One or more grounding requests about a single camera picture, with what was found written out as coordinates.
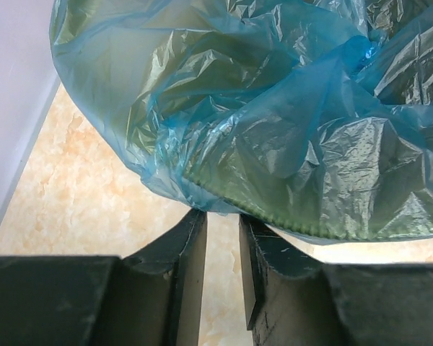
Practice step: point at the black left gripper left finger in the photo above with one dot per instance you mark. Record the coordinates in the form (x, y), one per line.
(151, 297)

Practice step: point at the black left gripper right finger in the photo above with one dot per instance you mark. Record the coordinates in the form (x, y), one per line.
(293, 299)

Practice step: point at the blue plastic trash bag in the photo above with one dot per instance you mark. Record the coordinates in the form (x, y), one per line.
(256, 108)

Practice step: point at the olive green plastic trash bin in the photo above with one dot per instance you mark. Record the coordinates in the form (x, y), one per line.
(274, 216)

